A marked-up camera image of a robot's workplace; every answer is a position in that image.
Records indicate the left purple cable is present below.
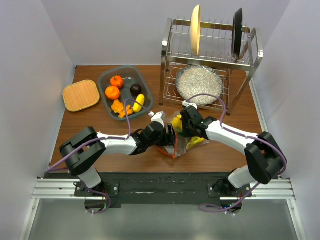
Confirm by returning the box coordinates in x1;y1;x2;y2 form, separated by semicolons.
44;98;153;174

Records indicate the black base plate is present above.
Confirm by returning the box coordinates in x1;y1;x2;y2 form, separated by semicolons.
74;172;253;210

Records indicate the green yellow fake fruit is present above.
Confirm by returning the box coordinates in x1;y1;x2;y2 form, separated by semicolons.
186;136;205;151

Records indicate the dark purple fake plum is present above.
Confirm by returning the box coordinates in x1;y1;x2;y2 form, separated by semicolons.
130;83;142;96

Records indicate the orange fake fruit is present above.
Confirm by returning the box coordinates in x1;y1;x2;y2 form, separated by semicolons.
105;86;121;101

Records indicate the clear zip top bag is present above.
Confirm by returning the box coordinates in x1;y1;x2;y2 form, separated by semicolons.
157;114;209;159

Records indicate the yellow fake banana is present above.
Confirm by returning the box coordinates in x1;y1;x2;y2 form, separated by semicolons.
170;114;183;132

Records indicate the beige wooden plate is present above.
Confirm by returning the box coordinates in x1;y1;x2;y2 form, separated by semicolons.
190;4;201;56

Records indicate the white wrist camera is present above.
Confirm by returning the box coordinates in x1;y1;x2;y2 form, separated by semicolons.
182;100;198;110
148;111;166;125

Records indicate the yellow fake corn cob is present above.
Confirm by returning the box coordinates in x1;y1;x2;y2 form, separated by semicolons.
132;93;145;113

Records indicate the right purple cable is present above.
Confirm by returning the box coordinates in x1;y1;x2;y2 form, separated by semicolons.
187;93;288;213

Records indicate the purple cable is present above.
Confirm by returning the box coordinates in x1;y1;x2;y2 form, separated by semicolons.
44;98;153;174
187;93;288;213

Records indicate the orange fake food piece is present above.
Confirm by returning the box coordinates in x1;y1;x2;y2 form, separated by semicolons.
111;99;134;118

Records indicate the aluminium rail frame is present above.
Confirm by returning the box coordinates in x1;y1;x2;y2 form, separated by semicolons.
18;72;307;240

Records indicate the clear plastic container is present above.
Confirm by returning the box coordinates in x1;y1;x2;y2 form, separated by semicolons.
97;65;154;121

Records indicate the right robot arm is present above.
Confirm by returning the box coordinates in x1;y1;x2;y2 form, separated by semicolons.
180;101;287;197

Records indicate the woven bamboo coaster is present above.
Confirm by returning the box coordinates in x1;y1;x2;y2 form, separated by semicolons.
62;79;100;112

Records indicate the steel dish rack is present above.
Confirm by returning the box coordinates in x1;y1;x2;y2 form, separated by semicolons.
159;18;264;115

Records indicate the small orange fake pumpkin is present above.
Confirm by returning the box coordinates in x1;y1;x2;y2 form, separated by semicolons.
110;75;125;89

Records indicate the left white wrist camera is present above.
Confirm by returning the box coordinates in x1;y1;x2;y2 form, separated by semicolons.
148;111;166;125

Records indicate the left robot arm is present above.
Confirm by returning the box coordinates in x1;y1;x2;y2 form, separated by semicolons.
59;122;176;196

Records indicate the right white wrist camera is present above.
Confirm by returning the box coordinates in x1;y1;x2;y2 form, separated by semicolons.
182;100;198;110

